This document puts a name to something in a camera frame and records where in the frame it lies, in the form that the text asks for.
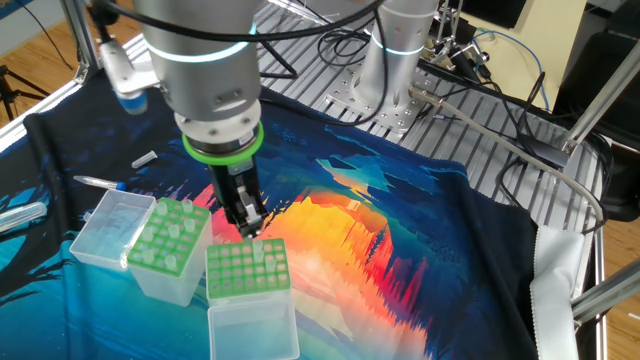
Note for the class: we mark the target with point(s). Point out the black tripod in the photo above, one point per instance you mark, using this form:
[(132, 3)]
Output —
[(6, 95)]

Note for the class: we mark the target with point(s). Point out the aluminium frame beam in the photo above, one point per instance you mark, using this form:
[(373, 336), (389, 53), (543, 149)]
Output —
[(610, 290)]

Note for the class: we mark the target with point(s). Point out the printed sunset landscape cloth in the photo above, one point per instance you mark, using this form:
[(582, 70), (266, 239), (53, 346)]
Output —
[(425, 275)]

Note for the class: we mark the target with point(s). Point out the small black box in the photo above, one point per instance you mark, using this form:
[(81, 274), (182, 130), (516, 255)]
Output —
[(500, 12)]

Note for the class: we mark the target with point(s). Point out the slanted aluminium frame post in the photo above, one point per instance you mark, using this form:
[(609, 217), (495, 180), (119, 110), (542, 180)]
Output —
[(600, 95)]

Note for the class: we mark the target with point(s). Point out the black office chair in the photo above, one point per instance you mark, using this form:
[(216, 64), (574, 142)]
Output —
[(585, 60)]

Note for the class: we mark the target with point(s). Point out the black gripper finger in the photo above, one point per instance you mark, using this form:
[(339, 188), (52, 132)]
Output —
[(233, 220), (250, 215)]

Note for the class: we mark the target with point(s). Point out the wrist camera on silver bracket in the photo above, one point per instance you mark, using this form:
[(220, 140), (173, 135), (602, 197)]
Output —
[(125, 75)]

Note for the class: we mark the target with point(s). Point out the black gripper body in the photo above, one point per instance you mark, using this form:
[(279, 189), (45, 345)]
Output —
[(227, 185)]

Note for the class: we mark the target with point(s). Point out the slim blue-capped conical tube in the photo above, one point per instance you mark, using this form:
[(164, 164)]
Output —
[(97, 182)]

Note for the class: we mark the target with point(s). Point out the clear box green tip rack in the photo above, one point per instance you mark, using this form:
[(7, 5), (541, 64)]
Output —
[(250, 335), (170, 287)]

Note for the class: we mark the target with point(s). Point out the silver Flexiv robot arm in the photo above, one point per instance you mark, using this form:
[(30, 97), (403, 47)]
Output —
[(200, 75)]

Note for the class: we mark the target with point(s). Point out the silver metal clamp stand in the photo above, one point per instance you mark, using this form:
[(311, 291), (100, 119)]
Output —
[(472, 50)]

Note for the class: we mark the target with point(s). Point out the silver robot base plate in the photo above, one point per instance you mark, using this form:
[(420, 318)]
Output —
[(400, 120)]

